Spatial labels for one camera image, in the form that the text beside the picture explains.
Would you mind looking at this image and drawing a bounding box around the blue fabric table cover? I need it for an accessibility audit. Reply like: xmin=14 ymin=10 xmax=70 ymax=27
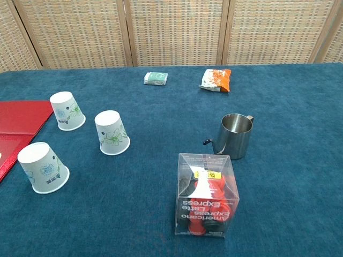
xmin=0 ymin=62 xmax=343 ymax=257

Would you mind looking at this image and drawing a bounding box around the woven wooden folding screen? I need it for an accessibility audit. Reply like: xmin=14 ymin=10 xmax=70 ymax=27
xmin=0 ymin=0 xmax=343 ymax=73

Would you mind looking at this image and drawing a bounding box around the green white tissue pack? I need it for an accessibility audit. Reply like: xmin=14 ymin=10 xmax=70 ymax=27
xmin=143 ymin=71 xmax=169 ymax=86

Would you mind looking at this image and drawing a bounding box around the stainless steel pitcher mug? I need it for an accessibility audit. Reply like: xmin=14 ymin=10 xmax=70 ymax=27
xmin=202 ymin=113 xmax=255 ymax=161

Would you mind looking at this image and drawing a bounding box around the clear box of coffee capsules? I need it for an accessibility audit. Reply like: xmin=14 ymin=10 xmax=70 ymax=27
xmin=174 ymin=153 xmax=240 ymax=238

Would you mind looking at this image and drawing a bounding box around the orange white snack bag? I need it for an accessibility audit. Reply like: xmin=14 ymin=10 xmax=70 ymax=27
xmin=198 ymin=68 xmax=232 ymax=93

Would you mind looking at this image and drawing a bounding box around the white floral paper cup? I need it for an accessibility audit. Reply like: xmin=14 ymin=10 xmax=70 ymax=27
xmin=49 ymin=91 xmax=86 ymax=132
xmin=17 ymin=141 xmax=70 ymax=195
xmin=94 ymin=110 xmax=131 ymax=156

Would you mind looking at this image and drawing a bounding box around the red open certificate folder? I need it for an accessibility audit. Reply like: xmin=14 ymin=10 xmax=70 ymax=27
xmin=0 ymin=100 xmax=54 ymax=184

